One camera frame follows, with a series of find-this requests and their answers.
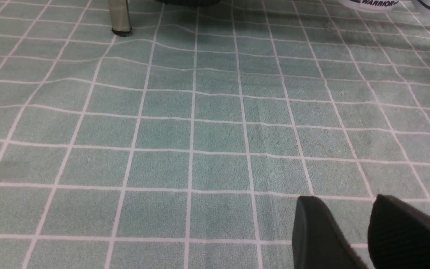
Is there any right black high-top boot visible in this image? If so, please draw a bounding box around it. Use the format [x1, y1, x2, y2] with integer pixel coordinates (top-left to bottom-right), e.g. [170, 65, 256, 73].
[157, 0, 221, 7]

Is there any metal shoe rack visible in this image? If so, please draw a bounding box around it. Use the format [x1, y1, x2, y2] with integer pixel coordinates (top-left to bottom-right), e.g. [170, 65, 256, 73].
[107, 0, 132, 37]

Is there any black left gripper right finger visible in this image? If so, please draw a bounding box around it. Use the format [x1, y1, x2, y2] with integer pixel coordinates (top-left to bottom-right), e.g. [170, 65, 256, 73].
[368, 194, 430, 269]

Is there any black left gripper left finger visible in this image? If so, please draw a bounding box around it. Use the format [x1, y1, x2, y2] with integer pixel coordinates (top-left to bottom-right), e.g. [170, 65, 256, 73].
[292, 196, 367, 269]

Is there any green checkered tablecloth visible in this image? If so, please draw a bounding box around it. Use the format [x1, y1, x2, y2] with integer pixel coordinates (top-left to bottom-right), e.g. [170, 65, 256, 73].
[0, 0, 430, 269]

